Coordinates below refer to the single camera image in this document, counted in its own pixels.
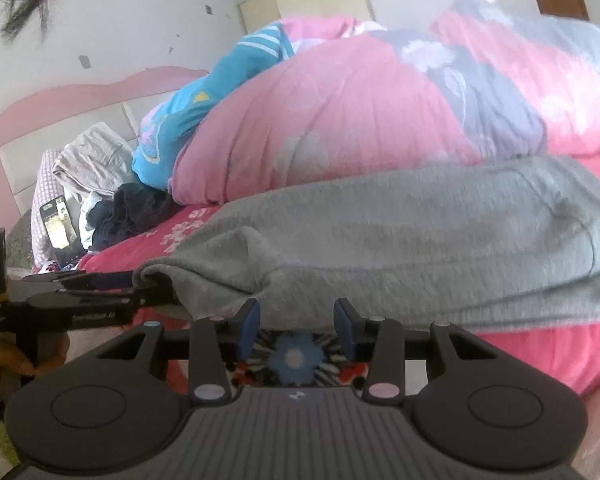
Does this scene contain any beige garment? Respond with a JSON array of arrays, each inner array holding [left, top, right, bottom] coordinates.
[[52, 122, 137, 198]]

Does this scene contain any black smartphone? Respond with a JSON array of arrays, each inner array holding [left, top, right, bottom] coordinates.
[[39, 196, 79, 265]]

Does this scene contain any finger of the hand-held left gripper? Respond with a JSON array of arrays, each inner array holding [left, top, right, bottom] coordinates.
[[22, 270, 137, 292], [130, 282, 177, 318]]

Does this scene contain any pink floral fleece blanket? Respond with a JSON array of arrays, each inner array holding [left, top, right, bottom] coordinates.
[[75, 152, 600, 401]]

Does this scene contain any cardboard box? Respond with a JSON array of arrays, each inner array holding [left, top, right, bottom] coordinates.
[[237, 0, 376, 37]]

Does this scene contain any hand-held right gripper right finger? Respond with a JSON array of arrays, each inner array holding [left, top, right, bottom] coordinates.
[[332, 298, 498, 403]]

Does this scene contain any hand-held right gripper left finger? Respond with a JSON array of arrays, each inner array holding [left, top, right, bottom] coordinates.
[[96, 298, 262, 403]]

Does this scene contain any pink grey floral quilt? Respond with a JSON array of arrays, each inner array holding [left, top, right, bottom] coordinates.
[[170, 0, 600, 207]]

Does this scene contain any blue patterned blanket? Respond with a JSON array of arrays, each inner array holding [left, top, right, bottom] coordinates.
[[131, 15, 388, 192]]

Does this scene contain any person's left hand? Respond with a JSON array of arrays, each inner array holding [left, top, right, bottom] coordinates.
[[0, 332, 72, 386]]

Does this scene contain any pink white bed headboard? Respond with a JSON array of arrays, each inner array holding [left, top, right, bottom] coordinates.
[[0, 66, 210, 241]]

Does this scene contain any dark navy garment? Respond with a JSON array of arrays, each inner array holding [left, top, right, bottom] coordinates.
[[86, 182, 182, 252]]

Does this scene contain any white garment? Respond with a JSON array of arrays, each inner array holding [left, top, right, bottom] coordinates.
[[76, 191, 116, 252]]

